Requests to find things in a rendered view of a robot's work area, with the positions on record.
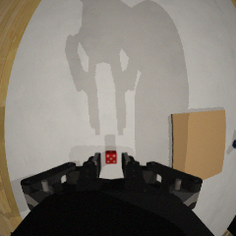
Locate red die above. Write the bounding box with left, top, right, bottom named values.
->
left=105, top=150, right=117, bottom=164

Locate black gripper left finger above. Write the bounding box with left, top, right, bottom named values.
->
left=21, top=152, right=101, bottom=210

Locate tan flat mat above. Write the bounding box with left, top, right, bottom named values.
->
left=171, top=110, right=226, bottom=180

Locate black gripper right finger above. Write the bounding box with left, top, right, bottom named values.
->
left=122, top=152, right=203, bottom=209

